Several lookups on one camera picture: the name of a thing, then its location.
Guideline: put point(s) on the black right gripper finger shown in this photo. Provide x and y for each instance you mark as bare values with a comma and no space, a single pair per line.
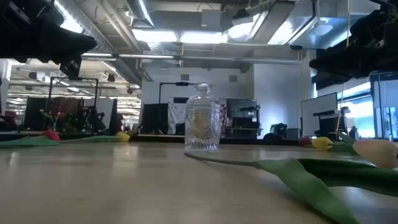
357,62

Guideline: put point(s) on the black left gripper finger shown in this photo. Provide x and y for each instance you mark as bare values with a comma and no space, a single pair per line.
68,43
72,69

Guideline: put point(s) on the yellow artificial tulip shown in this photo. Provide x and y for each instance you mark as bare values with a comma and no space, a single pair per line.
321,143
123,136

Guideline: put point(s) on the peach artificial tulip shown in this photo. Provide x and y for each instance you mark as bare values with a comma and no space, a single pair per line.
377,154

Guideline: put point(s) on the clear ribbed glass vase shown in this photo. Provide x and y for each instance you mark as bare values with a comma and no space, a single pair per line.
192,138

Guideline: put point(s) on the background flower bouquet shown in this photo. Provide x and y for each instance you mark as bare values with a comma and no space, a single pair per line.
56,116

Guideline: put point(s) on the white board panel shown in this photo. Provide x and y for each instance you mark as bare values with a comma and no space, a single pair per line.
317,104

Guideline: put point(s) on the black equipment rack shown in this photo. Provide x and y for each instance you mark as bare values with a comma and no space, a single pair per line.
328,124

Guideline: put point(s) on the horizontal silver ceiling pipe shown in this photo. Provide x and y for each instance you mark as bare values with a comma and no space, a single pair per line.
146,56

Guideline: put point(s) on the black partition panel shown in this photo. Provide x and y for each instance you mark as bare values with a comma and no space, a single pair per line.
154,118

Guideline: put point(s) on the black office chair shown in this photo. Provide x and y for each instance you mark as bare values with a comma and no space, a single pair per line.
278,129

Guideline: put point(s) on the black gantry stand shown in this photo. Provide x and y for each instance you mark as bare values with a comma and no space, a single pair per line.
181,83

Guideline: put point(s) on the white hanging cloth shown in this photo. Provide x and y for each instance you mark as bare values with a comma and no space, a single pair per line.
175,115

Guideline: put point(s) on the black equipment cabinet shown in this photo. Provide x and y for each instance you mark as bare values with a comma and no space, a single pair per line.
239,107

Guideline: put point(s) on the red white patterned cloth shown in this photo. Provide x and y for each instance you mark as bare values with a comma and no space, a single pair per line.
223,115

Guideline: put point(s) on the grey ceiling unit box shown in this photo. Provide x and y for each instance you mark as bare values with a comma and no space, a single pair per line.
211,18

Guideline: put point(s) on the black tubular frame stand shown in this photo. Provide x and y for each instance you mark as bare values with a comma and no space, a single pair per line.
88,79

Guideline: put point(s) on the ribbed silver air duct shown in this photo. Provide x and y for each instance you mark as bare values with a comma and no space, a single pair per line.
96,34

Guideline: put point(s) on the smooth silver ceiling duct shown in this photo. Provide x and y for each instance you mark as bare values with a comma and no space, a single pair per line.
140,11

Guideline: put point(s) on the black table frame rail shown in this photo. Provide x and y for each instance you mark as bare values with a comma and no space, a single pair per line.
161,139

